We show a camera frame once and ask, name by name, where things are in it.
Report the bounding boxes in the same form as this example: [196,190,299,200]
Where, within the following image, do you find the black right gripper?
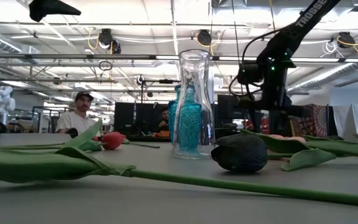
[237,83,305,134]

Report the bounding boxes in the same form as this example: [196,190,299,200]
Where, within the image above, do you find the pink artificial tulip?
[287,135,358,158]
[268,133,289,141]

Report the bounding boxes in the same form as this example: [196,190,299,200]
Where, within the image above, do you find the clear glass vase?
[172,49,216,161]

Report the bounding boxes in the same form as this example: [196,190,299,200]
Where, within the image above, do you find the teal glass vase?
[167,83,203,153]

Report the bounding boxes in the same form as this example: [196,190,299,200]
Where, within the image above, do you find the red patterned tapestry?
[292,104,328,138]

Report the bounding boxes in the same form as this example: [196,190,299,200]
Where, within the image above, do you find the black computer monitor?
[218,94,241,121]

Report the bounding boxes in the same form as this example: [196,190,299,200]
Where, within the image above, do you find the white hanging sheet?
[333,104,358,142]

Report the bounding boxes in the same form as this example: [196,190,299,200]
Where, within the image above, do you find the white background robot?
[0,85,17,126]

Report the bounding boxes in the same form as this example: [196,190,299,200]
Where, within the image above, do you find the person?
[157,106,170,133]
[55,91,101,138]

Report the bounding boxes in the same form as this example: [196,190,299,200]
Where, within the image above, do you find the black boom stand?
[140,78,175,103]

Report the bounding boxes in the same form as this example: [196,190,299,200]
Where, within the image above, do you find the black rounded knob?
[66,127,80,139]

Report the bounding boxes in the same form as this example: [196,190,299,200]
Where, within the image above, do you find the wide black partition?
[114,101,170,137]

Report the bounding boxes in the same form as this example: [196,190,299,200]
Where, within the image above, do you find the hanging black cable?
[231,0,242,60]

